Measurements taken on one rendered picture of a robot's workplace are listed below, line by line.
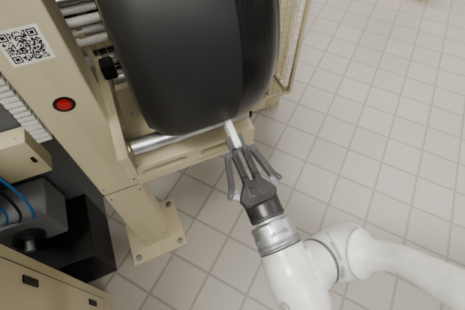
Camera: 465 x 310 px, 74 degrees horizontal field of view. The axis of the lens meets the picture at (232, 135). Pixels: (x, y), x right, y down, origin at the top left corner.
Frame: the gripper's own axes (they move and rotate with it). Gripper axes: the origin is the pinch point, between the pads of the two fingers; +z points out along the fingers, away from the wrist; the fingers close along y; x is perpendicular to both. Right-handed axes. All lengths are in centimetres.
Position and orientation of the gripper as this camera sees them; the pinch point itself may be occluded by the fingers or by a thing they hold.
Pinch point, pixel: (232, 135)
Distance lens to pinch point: 70.7
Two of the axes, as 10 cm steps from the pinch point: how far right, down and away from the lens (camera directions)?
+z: -3.8, -8.8, 3.0
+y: -9.2, 3.2, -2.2
